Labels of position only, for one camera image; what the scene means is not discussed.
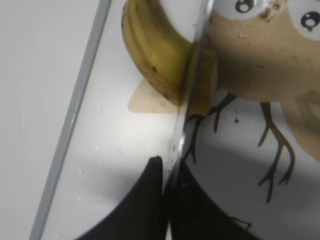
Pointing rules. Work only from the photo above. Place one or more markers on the white handled kitchen knife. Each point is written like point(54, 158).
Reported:
point(171, 164)

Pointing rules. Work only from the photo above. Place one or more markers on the yellow banana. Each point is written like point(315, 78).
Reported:
point(156, 48)

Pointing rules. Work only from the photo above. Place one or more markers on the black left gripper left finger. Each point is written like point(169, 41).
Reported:
point(141, 214)

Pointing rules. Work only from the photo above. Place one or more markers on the white deer cutting board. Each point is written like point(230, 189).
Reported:
point(252, 139)

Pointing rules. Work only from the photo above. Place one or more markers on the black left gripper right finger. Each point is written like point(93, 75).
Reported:
point(194, 216)

